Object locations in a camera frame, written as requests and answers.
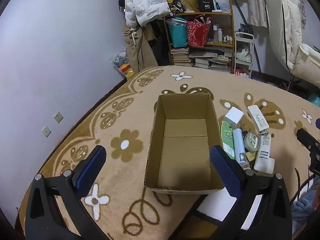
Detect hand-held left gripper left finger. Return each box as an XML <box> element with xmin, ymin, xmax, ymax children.
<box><xmin>25</xmin><ymin>145</ymin><xmax>107</xmax><ymax>240</ymax></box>

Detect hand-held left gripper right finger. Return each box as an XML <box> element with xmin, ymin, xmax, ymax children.
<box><xmin>209</xmin><ymin>145</ymin><xmax>293</xmax><ymax>240</ymax></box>

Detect light blue power bank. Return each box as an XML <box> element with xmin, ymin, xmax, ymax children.
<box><xmin>232</xmin><ymin>128</ymin><xmax>247</xmax><ymax>166</ymax></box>

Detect green and white packet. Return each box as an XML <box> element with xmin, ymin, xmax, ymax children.
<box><xmin>220</xmin><ymin>121</ymin><xmax>236</xmax><ymax>161</ymax></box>

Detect round cartoon earphone case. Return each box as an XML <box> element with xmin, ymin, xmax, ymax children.
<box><xmin>243</xmin><ymin>131</ymin><xmax>262</xmax><ymax>153</ymax></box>

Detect white lotion tube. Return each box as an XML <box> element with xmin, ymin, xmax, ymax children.
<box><xmin>253</xmin><ymin>133</ymin><xmax>275</xmax><ymax>174</ymax></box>

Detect brown cardboard box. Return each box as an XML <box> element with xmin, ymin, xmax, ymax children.
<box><xmin>144</xmin><ymin>93</ymin><xmax>225</xmax><ymax>195</ymax></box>

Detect long white dotted case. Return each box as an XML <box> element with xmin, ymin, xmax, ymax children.
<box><xmin>247</xmin><ymin>105</ymin><xmax>270</xmax><ymax>132</ymax></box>

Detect white charger block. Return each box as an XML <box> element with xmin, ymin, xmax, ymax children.
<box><xmin>223</xmin><ymin>107</ymin><xmax>244</xmax><ymax>128</ymax></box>

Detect teal round object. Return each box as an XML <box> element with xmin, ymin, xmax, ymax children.
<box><xmin>307</xmin><ymin>94</ymin><xmax>320</xmax><ymax>107</ymax></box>

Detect white plush item black trim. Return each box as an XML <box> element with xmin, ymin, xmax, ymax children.
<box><xmin>194</xmin><ymin>192</ymin><xmax>240</xmax><ymax>231</ymax></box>

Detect light blue fleece clothing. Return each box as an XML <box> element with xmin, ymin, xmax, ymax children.
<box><xmin>290</xmin><ymin>189</ymin><xmax>320</xmax><ymax>232</ymax></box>

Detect white padded duvet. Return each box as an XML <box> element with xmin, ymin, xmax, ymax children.
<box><xmin>264</xmin><ymin>0</ymin><xmax>320</xmax><ymax>88</ymax></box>

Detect white trolley cart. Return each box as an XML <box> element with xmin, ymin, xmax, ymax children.
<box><xmin>234</xmin><ymin>31</ymin><xmax>255</xmax><ymax>79</ymax></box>

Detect clear bag of toys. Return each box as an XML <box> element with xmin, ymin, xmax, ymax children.
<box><xmin>110</xmin><ymin>47</ymin><xmax>134</xmax><ymax>79</ymax></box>

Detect stack of brown books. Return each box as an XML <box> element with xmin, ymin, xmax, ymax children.
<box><xmin>171</xmin><ymin>47</ymin><xmax>191</xmax><ymax>67</ymax></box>

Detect row of cosmetic bottles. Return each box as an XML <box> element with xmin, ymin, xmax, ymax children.
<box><xmin>212</xmin><ymin>24</ymin><xmax>234</xmax><ymax>44</ymax></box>

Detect beige trousers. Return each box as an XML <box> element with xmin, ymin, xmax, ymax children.
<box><xmin>122</xmin><ymin>22</ymin><xmax>158</xmax><ymax>73</ymax></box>

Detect beige patterned hanging garment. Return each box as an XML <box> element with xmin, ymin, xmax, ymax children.
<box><xmin>244</xmin><ymin>0</ymin><xmax>270</xmax><ymax>28</ymax></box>

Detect wooden shelf unit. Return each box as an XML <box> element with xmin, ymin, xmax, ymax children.
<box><xmin>164</xmin><ymin>0</ymin><xmax>235</xmax><ymax>74</ymax></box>

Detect red patterned gift bag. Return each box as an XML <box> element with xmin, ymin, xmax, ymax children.
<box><xmin>187</xmin><ymin>16</ymin><xmax>211</xmax><ymax>48</ymax></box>

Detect teal bag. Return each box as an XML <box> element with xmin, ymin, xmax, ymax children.
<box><xmin>166</xmin><ymin>17</ymin><xmax>188</xmax><ymax>48</ymax></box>

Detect black box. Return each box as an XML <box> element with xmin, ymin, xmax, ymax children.
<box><xmin>197</xmin><ymin>0</ymin><xmax>216</xmax><ymax>12</ymax></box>

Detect white puffer jacket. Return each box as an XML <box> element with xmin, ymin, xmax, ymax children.
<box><xmin>124</xmin><ymin>0</ymin><xmax>170</xmax><ymax>28</ymax></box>

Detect blond wig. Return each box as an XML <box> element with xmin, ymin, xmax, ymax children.
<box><xmin>178</xmin><ymin>0</ymin><xmax>200</xmax><ymax>13</ymax></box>

